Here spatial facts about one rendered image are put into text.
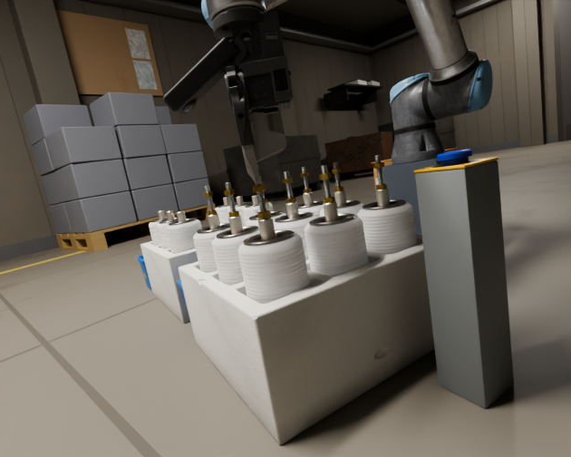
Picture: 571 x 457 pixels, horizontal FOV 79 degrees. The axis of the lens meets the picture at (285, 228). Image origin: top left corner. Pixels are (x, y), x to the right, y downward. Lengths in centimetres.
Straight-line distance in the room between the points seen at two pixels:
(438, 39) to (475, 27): 643
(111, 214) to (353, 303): 257
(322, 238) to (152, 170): 268
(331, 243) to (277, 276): 11
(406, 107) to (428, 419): 80
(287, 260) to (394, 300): 19
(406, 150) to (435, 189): 61
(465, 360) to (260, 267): 30
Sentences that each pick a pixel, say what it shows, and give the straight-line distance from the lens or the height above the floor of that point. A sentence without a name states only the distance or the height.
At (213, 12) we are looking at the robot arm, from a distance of 52.
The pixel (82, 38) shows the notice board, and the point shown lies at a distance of 436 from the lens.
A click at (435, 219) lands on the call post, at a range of 48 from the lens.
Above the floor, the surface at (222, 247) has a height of 24.
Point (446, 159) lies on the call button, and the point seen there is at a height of 32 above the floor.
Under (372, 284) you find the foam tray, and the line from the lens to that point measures 53.
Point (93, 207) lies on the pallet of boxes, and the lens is 290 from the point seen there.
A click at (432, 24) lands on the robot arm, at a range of 97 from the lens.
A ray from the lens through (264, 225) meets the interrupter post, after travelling 49.
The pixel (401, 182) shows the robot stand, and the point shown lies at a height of 25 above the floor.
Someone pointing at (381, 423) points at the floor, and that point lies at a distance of 54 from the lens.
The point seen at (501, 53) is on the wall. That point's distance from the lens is 722.
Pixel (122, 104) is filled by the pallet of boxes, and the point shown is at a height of 105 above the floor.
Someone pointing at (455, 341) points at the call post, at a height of 8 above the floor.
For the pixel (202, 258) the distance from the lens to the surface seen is 70.
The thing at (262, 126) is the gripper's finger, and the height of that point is 40.
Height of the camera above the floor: 35
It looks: 10 degrees down
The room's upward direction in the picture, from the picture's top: 10 degrees counter-clockwise
